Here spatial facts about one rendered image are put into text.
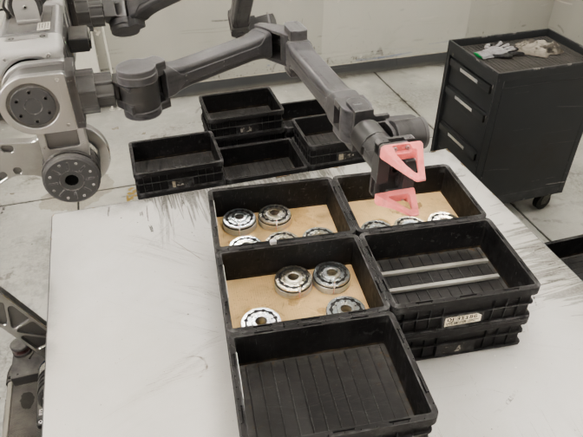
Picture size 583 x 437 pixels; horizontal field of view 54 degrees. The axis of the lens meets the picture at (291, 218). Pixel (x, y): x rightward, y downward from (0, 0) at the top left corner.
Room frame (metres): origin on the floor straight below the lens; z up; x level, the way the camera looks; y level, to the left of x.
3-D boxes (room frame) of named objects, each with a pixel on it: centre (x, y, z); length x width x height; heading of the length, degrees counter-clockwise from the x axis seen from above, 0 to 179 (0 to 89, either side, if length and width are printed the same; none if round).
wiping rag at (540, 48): (2.82, -1.25, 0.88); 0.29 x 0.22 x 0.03; 107
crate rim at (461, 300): (1.15, -0.41, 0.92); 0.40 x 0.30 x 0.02; 101
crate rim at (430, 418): (0.78, -0.08, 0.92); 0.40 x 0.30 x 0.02; 101
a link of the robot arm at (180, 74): (1.18, 0.16, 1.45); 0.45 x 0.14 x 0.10; 137
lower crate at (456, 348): (1.15, -0.41, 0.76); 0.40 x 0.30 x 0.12; 101
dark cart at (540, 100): (2.74, -1.15, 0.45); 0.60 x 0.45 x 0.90; 107
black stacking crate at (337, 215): (1.37, 0.04, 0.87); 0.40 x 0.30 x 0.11; 101
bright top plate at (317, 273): (1.16, -0.11, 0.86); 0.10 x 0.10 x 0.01
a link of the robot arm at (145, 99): (1.07, 0.32, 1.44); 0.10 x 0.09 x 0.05; 107
